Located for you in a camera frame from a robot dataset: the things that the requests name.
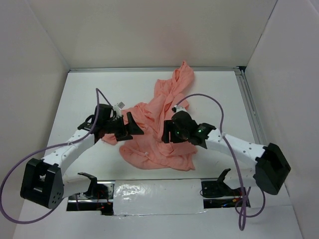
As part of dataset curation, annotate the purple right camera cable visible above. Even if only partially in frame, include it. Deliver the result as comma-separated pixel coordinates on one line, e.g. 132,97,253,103
174,93,265,231

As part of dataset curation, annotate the purple camera cable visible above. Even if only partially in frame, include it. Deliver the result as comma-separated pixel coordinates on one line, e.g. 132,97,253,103
174,93,265,231
0,88,113,224

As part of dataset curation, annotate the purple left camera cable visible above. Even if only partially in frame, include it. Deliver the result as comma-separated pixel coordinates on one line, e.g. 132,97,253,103
0,88,113,224

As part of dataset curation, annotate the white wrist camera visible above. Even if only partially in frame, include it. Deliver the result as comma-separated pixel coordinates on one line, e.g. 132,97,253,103
171,105,187,113
113,102,125,119

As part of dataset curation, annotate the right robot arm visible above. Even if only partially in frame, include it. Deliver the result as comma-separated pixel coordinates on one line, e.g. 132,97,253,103
162,111,291,195

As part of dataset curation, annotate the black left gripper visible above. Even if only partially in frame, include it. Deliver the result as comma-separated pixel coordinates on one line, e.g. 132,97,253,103
103,112,144,142

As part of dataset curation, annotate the glossy white tape sheet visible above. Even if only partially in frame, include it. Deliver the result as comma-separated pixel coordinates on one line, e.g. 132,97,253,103
113,179,205,216

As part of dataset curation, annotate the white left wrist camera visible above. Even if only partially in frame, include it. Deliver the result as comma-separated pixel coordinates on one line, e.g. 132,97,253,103
113,102,125,119

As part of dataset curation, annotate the aluminium frame rail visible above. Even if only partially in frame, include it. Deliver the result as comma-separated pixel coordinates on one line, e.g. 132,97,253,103
62,67,264,143

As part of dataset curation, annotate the pink zip jacket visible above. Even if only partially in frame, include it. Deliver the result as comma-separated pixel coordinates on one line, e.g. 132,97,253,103
101,60,197,172

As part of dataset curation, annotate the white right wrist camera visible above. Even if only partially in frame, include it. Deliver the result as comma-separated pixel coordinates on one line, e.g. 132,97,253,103
171,105,187,113

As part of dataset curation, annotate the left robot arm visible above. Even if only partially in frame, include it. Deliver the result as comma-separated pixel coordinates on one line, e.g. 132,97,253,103
20,104,144,209

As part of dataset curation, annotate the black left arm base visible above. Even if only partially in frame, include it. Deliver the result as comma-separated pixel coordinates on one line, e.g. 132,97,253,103
66,181,115,216

